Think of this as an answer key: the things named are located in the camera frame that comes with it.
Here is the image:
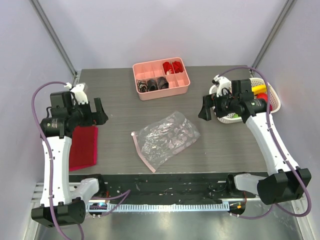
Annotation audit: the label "yellow toy banana bunch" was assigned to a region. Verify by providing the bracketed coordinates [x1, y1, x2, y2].
[251, 84, 267, 95]

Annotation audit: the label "clear zip top bag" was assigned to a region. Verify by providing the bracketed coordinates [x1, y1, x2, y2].
[131, 111, 201, 173]

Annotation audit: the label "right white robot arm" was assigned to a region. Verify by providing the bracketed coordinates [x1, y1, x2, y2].
[198, 76, 312, 205]

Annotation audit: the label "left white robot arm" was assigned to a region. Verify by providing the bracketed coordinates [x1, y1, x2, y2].
[31, 91, 108, 228]

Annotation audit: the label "red folded cloth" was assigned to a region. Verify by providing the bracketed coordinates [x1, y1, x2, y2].
[69, 126, 98, 172]

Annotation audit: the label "red clips in box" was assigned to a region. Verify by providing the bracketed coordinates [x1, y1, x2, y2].
[162, 61, 184, 75]

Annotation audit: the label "white perforated plastic basket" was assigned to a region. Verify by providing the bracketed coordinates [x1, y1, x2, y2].
[217, 77, 281, 124]

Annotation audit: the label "pink divided storage box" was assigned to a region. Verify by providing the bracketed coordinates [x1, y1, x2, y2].
[132, 57, 191, 101]

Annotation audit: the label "black items in box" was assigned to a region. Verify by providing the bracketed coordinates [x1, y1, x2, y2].
[136, 76, 169, 93]

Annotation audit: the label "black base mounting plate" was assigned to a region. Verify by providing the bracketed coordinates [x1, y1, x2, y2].
[68, 172, 256, 205]

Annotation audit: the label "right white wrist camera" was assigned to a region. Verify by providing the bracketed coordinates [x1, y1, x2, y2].
[211, 75, 231, 97]

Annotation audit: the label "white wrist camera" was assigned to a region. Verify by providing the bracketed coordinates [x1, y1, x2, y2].
[211, 75, 231, 97]
[64, 82, 89, 106]

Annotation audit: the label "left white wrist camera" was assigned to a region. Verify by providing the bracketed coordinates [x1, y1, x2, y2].
[64, 82, 89, 106]

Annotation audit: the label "white slotted cable duct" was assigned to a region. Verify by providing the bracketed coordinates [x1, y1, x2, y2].
[87, 202, 230, 213]

